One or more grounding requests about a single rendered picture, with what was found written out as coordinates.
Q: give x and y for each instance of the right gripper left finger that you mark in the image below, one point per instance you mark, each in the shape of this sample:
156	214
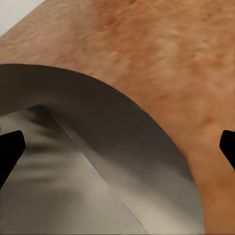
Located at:
12	146

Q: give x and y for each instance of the countertop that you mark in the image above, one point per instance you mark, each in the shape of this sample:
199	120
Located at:
175	58

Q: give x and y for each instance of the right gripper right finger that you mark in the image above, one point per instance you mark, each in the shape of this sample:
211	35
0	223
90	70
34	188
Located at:
227	146

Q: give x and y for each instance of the paper coffee filter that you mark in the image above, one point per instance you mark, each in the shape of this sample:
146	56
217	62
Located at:
94	163

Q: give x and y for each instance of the fridge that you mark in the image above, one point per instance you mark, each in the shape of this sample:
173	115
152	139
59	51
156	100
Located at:
12	11

